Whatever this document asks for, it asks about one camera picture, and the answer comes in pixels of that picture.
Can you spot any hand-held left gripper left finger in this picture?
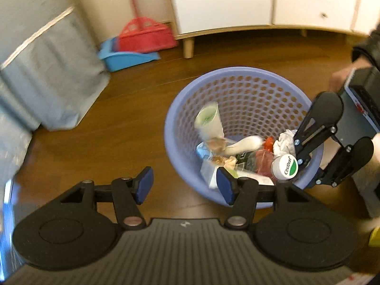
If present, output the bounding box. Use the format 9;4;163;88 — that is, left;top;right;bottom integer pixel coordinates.
61;167;155;230

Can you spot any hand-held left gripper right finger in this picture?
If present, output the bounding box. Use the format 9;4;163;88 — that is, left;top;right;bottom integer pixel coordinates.
216;167;311;230

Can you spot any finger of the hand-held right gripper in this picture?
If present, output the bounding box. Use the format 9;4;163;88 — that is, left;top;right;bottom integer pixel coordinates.
292;116;336;167
304;144;361;188

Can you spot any white green medicine box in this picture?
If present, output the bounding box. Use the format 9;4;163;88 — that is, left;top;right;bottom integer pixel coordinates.
200;157;275;190

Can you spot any white tissue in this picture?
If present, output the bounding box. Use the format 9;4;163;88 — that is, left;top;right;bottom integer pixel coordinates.
273;129;297;156

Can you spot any golden wrapper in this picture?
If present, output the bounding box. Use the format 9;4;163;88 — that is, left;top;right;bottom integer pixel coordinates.
212;154;238;168

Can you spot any clear bottle white cap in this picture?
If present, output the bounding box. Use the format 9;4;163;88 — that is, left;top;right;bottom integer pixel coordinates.
234;150;298;181

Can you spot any blue white packet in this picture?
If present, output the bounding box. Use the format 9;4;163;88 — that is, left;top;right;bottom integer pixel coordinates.
196;142;214;159

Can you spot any white paper cup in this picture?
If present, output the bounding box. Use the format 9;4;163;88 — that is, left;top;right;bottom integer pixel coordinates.
194;101;224;140

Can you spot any purple plastic mesh basket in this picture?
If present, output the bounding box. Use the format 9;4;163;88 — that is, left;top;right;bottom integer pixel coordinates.
164;67;325;210

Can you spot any person's right forearm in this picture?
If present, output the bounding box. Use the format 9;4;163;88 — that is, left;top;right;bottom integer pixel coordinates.
352;27;380;69

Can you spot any person's right hand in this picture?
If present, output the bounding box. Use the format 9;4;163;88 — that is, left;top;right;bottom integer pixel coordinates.
329;67;355;90

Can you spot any orange crumpled wrapper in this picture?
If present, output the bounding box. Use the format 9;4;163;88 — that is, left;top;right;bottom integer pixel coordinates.
255;137;275;173

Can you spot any yellow object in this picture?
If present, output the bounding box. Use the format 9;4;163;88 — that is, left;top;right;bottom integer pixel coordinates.
368;227;380;247

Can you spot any blue dustpan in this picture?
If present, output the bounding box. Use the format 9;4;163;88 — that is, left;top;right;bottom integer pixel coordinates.
98;37;161;72

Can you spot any grey-blue bed cover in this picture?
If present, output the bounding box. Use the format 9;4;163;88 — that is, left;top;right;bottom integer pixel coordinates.
0;4;112;181

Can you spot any red broom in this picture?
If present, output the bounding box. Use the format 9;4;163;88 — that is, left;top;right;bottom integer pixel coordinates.
119;0;179;54

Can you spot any white wooden sideboard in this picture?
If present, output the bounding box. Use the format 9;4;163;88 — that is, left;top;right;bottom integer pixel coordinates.
166;0;380;59

